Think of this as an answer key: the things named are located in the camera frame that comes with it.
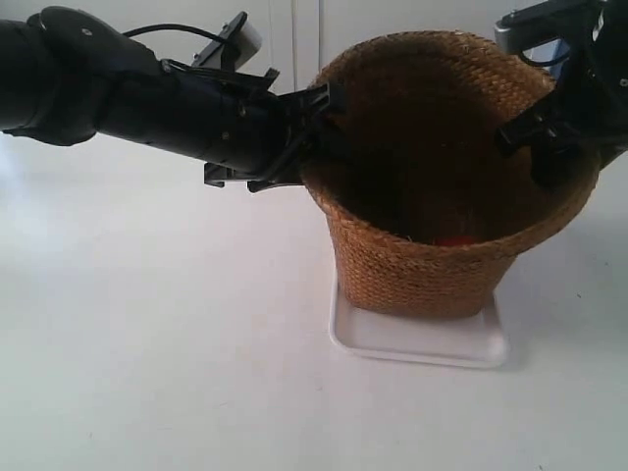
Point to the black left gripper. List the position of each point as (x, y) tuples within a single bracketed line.
[(261, 132)]

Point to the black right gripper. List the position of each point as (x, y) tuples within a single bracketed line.
[(589, 110)]

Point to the brown woven wicker basket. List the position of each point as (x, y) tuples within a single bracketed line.
[(422, 108)]

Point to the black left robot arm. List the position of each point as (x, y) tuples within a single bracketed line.
[(67, 76)]

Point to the dark red object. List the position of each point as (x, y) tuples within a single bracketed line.
[(454, 240)]

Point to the white rectangular plastic tray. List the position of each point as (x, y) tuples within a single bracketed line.
[(477, 342)]

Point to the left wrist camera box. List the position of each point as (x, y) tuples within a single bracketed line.
[(241, 42)]

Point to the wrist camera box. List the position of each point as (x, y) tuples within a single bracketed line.
[(241, 42), (569, 21)]

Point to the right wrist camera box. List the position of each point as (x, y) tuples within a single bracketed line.
[(569, 21)]

